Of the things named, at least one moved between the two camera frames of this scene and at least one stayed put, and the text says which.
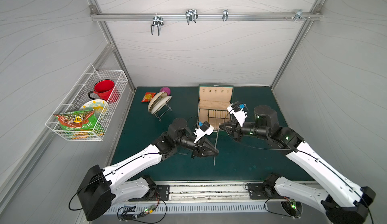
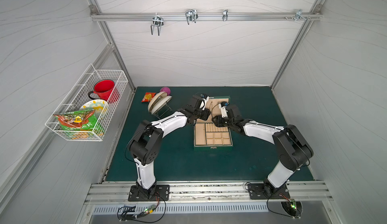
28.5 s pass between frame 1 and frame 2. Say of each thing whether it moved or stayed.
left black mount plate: stayed
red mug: stayed
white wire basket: stayed
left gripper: moved
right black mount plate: stayed
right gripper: moved
